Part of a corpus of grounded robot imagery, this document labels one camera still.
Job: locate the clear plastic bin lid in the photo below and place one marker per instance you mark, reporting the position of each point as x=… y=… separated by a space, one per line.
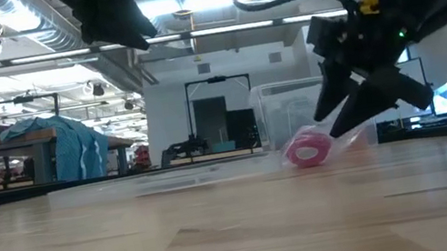
x=159 y=182

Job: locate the clear zip bag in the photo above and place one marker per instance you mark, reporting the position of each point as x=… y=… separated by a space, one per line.
x=346 y=141

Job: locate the blue cloth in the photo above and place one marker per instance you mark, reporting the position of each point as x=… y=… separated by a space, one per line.
x=70 y=143

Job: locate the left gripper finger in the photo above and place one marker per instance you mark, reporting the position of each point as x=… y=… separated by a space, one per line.
x=130 y=40
x=143 y=24

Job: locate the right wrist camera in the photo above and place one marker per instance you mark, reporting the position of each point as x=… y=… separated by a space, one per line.
x=327 y=35

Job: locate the pink elastic bandage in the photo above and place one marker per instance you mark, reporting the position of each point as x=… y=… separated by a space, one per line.
x=308 y=149

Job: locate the red box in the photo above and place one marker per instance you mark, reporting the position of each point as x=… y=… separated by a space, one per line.
x=142 y=157

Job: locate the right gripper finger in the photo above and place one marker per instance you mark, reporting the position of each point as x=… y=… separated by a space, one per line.
x=364 y=110
x=332 y=88

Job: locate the clear plastic storage bin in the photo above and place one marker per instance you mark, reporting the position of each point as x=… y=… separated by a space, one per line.
x=285 y=110

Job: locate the black stand frame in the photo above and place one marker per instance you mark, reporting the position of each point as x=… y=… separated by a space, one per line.
x=215 y=80

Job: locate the ceiling light strip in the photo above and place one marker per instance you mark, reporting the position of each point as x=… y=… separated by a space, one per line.
x=229 y=28

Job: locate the black camera rig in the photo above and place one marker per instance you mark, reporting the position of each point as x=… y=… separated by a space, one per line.
x=23 y=99

